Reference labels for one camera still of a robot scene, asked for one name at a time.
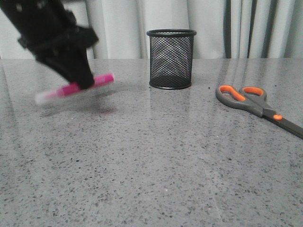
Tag pink highlighter pen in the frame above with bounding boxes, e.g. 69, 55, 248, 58
35, 73, 114, 105

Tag grey curtain backdrop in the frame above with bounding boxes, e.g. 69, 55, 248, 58
0, 0, 303, 60

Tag black mesh pen cup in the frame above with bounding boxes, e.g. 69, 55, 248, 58
146, 29, 196, 90

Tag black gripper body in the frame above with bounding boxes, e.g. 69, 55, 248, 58
0, 0, 98, 62

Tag grey orange scissors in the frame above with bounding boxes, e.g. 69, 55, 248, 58
215, 85, 303, 139

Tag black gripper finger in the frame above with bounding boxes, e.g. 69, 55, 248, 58
37, 47, 96, 90

